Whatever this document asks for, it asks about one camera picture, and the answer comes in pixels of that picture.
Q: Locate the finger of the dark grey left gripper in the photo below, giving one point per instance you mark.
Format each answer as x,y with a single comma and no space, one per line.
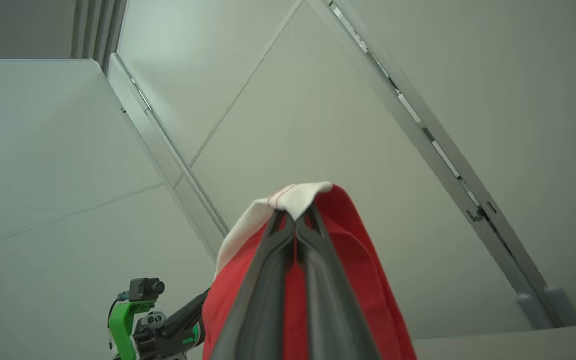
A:
188,312

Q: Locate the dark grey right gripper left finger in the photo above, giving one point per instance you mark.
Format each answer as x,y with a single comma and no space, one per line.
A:
263,310

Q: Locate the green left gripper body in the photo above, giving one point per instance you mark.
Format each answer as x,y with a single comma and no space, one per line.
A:
123,330

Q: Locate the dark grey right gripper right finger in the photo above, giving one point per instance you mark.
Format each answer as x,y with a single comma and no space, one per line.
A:
338,310

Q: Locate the red shirt with white sleeves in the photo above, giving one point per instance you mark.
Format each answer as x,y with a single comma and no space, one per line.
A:
358,280

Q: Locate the grey fabric sofa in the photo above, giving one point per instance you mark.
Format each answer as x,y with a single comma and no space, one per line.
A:
518,347

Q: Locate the dark grey corner column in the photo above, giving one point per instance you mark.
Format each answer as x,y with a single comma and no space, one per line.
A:
98,30

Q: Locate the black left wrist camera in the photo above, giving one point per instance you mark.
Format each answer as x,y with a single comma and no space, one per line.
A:
143,289

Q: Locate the plain grey partition post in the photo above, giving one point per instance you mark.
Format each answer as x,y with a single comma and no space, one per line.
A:
168,155

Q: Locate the grey partition post with slots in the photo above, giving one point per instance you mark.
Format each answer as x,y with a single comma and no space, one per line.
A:
445,167

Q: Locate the grey rounded post foot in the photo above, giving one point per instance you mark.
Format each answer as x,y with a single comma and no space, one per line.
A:
530,312

